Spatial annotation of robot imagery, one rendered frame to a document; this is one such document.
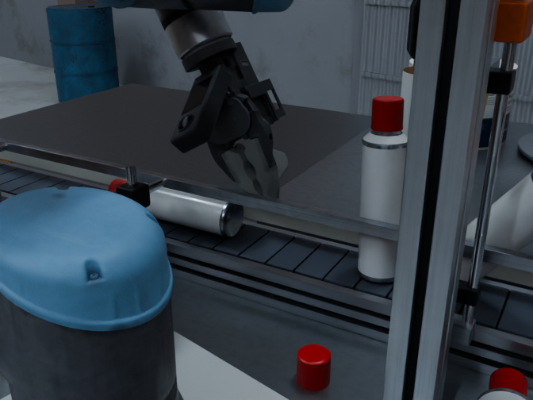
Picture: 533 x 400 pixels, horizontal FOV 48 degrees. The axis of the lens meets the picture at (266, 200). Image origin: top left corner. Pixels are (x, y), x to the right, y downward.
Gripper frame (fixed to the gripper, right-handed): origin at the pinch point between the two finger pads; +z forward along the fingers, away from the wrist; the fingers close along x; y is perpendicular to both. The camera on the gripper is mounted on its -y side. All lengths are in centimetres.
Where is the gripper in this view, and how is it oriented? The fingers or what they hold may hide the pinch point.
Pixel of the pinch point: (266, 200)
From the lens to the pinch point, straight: 75.5
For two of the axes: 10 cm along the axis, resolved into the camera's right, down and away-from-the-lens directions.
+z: 4.2, 9.0, 1.1
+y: 5.0, -3.3, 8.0
